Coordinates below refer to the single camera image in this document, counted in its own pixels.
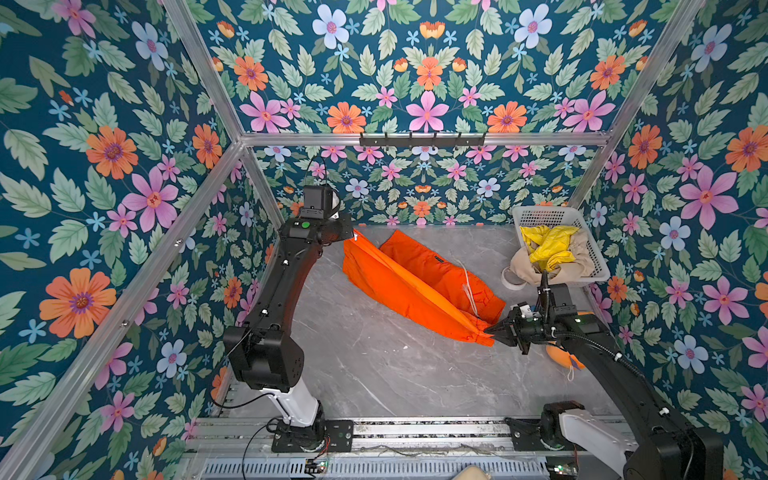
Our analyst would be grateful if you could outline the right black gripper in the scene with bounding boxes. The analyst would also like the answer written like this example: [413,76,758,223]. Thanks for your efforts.
[483,306,554,353]

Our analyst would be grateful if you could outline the orange shorts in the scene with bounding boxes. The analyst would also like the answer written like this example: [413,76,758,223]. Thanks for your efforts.
[342,231,505,347]

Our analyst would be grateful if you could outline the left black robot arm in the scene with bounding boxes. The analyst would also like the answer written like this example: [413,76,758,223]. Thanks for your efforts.
[223,185,353,449]

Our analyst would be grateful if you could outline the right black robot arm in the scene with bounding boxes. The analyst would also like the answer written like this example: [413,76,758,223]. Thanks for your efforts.
[485,278,724,479]

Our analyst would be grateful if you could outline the yellow shorts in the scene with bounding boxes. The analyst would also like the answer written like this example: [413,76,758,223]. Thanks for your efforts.
[520,225,580,272]

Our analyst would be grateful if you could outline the beige shorts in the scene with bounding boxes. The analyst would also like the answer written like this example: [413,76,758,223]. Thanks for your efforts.
[509,230,596,285]

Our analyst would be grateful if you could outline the white tape roll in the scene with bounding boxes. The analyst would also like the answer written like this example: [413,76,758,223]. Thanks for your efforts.
[501,267,528,291]

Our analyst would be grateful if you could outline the orange plush toy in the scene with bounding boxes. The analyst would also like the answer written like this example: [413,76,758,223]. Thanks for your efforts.
[545,343,585,382]

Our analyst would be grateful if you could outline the white plastic laundry basket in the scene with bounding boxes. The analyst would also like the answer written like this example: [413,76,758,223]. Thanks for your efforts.
[512,206,610,285]

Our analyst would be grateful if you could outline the beige rounded object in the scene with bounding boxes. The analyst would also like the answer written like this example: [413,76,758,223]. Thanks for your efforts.
[451,465,492,480]

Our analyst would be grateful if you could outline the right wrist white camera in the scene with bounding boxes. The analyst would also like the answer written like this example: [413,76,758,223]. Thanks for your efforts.
[518,302,535,319]

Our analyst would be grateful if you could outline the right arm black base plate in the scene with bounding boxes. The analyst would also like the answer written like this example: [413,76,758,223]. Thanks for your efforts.
[503,417,585,453]

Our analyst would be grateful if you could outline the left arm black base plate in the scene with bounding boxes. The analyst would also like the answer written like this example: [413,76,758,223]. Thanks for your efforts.
[271,419,355,454]

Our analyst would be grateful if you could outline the black wall hook rail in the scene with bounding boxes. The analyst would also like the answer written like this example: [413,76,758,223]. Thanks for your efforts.
[358,132,486,149]

